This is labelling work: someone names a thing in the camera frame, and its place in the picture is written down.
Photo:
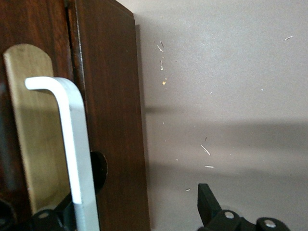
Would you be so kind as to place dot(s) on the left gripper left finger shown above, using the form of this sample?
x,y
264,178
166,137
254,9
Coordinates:
x,y
50,221

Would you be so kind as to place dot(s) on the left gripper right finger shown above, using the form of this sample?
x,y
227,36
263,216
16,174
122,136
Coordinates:
x,y
216,221

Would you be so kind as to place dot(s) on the light wood drawer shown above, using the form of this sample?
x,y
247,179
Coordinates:
x,y
31,29

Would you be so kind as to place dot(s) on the dark brown wooden cabinet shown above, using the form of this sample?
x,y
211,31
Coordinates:
x,y
115,96

